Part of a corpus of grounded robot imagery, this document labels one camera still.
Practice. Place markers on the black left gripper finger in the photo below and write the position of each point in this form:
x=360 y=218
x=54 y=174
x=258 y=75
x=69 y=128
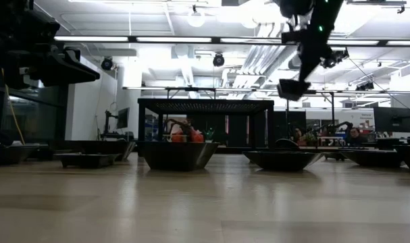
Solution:
x=66 y=72

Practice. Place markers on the white wall sign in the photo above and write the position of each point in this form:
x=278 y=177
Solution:
x=366 y=116

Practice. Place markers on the black aluminium table frame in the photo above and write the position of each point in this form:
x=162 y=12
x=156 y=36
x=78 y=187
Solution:
x=231 y=149

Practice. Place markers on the black metal background frame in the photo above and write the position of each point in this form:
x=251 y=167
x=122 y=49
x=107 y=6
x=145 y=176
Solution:
x=333 y=111

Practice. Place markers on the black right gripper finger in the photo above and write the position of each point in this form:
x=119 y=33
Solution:
x=306 y=72

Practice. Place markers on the black background robot arm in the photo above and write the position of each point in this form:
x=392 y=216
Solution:
x=341 y=125

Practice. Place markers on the round white pendant lamp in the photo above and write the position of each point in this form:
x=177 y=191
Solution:
x=196 y=19

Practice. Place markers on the small black square dish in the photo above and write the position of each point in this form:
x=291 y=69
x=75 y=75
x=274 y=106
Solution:
x=86 y=161
x=177 y=157

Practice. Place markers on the small green potted plant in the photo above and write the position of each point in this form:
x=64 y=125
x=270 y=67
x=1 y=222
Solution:
x=209 y=135

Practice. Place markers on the black leaf-shaped dish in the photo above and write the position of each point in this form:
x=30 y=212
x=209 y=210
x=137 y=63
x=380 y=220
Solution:
x=370 y=158
x=282 y=161

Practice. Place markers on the black wavy square dish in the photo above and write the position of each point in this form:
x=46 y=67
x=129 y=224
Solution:
x=292 y=89
x=106 y=146

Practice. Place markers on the person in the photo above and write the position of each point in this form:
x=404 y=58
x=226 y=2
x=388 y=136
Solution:
x=177 y=135
x=297 y=135
x=356 y=135

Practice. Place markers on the black round dish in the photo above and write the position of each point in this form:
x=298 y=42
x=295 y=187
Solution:
x=8 y=155

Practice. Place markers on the black ceiling spotlight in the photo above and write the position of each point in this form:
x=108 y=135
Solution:
x=336 y=58

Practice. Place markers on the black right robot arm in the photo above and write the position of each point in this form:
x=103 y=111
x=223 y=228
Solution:
x=329 y=13

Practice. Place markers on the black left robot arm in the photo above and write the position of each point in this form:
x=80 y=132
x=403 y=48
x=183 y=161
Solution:
x=5 y=4

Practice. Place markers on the black perforated metal shelf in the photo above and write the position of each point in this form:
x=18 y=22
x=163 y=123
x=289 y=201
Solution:
x=208 y=105

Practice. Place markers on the long white light bar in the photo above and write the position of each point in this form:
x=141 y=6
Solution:
x=90 y=38

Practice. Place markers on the large black computer monitor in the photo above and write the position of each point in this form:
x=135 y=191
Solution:
x=392 y=119

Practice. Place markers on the black hanging ceiling camera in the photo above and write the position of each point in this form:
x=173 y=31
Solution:
x=107 y=63
x=218 y=60

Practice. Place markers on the small black ceiling fixture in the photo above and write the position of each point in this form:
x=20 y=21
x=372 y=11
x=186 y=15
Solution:
x=400 y=10

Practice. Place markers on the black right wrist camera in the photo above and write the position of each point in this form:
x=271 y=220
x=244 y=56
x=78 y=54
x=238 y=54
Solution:
x=292 y=36

